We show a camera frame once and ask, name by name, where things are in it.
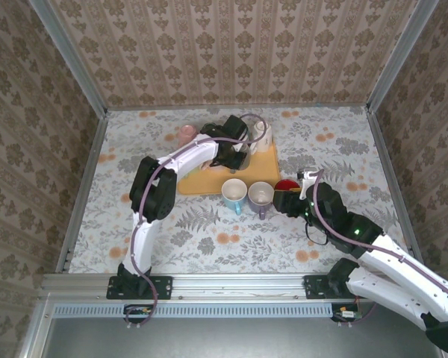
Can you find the red mug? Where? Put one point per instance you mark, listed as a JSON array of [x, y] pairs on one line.
[[286, 184]]

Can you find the grey mug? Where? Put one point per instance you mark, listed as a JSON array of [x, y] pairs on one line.
[[244, 158]]

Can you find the purple mug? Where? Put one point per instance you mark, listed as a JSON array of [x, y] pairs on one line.
[[260, 194]]

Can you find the white fluted mug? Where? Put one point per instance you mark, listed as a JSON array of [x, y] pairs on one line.
[[267, 143]]

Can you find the light blue mug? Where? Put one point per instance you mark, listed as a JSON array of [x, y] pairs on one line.
[[234, 191]]

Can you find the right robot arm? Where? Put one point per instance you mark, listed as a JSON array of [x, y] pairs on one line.
[[388, 292]]

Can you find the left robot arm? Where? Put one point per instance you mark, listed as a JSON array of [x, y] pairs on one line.
[[164, 201]]

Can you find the dark green mug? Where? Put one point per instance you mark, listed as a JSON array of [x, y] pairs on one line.
[[208, 130]]

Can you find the yellow tray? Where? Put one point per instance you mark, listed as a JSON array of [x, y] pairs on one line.
[[261, 171]]

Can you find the small circuit board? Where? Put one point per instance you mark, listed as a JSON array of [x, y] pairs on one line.
[[140, 311], [347, 314]]

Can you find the grey metal panel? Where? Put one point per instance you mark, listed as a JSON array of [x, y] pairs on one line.
[[246, 339]]

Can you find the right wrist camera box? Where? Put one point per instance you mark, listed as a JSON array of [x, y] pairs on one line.
[[306, 188]]

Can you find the aluminium table side rail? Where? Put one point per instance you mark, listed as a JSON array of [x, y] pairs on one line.
[[83, 190], [394, 186]]

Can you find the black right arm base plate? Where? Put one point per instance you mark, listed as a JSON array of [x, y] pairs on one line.
[[315, 289]]

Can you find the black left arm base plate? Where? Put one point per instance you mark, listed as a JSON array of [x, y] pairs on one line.
[[164, 289]]

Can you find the aluminium frame post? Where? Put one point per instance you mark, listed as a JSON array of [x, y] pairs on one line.
[[67, 56], [399, 52]]

